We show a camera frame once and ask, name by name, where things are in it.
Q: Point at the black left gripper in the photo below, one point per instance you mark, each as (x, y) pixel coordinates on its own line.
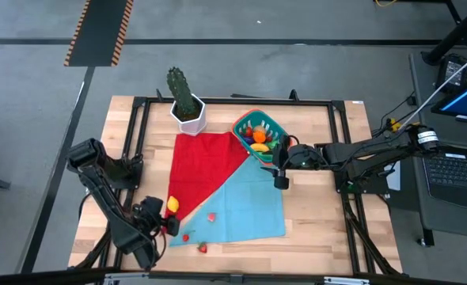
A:
(150, 213)

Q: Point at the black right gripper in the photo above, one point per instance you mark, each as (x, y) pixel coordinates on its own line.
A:
(301, 156)

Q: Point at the yellow toy banana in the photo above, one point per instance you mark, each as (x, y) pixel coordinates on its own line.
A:
(259, 147)

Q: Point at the small red toy strawberry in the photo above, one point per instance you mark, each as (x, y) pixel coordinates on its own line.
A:
(268, 138)

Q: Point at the orange toy tangerine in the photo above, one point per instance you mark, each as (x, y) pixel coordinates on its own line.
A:
(259, 137)

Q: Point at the purple toy eggplant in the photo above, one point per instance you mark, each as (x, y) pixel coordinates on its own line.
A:
(248, 140)

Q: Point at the red strawberry with green leaves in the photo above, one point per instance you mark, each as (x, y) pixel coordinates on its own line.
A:
(248, 131)
(202, 248)
(186, 237)

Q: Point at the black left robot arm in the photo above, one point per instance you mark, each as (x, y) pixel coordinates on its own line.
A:
(99, 178)

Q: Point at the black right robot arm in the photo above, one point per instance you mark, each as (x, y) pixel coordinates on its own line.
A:
(368, 152)

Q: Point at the yellow toy lemon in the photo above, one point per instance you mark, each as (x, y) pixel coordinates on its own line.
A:
(173, 204)

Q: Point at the light blue cloth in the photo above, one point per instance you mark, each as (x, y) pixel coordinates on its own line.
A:
(249, 206)

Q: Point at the pink textured toy fruit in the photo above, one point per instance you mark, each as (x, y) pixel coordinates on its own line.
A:
(211, 217)

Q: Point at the red cloth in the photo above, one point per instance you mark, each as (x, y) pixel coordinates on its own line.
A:
(206, 166)

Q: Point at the white faceted planter pot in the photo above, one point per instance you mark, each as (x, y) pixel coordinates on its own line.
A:
(194, 124)

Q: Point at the green cactus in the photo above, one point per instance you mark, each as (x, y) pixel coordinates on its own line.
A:
(180, 91)

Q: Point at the black laptop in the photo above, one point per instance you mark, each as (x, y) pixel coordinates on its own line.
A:
(455, 174)

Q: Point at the white rod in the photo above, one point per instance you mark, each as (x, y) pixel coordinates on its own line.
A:
(439, 89)

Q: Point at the black hazard-striped floor mat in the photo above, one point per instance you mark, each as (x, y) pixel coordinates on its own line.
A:
(99, 31)

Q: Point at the black power adapter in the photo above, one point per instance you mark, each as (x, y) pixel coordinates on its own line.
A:
(452, 73)

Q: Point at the black stand legs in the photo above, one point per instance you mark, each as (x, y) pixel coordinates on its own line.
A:
(455, 33)

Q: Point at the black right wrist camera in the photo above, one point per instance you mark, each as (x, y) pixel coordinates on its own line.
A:
(281, 182)

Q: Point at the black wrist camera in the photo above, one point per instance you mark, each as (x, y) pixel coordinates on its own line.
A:
(173, 226)
(281, 182)

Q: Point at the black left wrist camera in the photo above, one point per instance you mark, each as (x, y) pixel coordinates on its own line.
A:
(173, 226)

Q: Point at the black table frame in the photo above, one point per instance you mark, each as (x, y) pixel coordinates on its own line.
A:
(237, 101)

